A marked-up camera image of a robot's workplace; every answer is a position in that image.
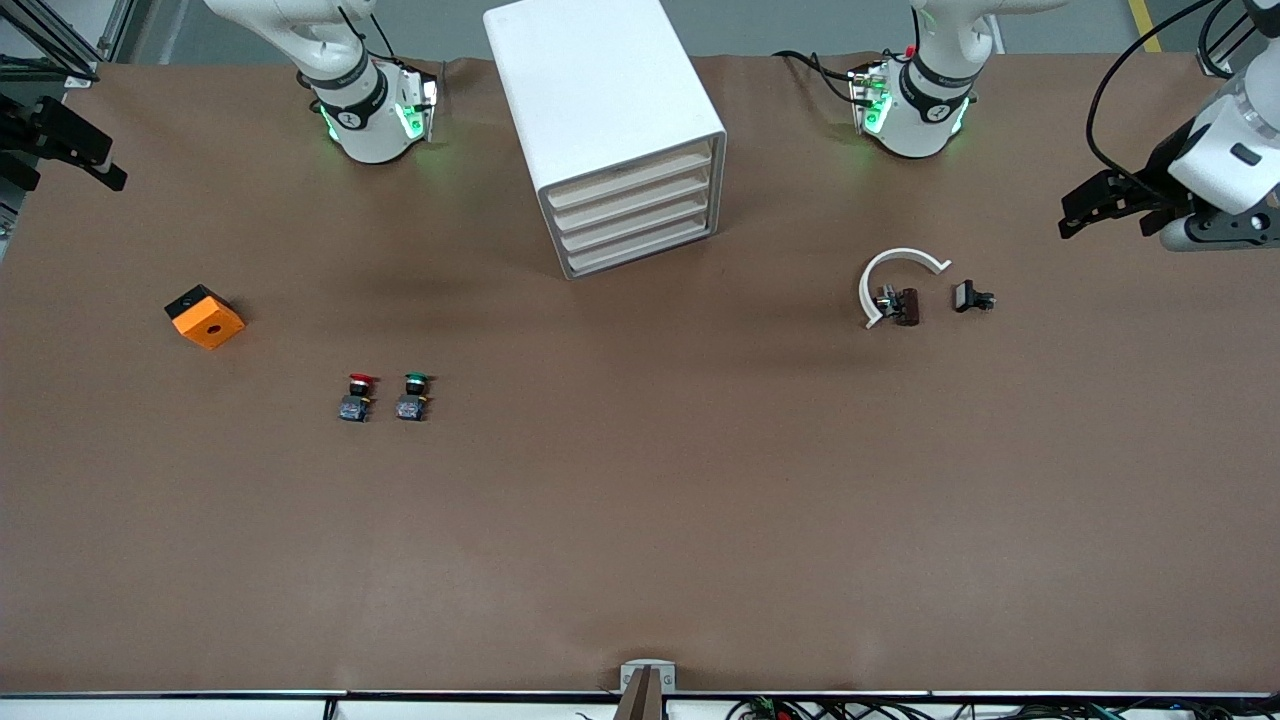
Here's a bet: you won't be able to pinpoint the white curved plastic clamp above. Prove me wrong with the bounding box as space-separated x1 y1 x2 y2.
860 247 951 331

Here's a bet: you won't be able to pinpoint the red push button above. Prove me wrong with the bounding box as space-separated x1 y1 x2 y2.
338 373 379 424

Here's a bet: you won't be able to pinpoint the green push button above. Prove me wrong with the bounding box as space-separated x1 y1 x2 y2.
395 372 434 422

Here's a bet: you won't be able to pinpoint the aluminium frame post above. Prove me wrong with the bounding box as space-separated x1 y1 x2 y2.
0 0 131 91
1200 0 1280 79

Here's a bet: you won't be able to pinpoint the tangled coloured cables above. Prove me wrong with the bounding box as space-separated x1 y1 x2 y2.
730 695 1280 720

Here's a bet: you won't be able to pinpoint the grey camera bracket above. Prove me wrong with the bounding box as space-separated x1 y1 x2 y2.
618 658 678 720

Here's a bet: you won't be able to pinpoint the orange box with hole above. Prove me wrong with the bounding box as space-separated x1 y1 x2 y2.
164 284 246 351

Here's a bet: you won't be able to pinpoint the black base power cable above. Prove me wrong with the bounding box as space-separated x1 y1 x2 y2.
775 50 866 106

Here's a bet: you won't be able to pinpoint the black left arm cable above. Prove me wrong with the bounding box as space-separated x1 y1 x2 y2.
1086 0 1251 196

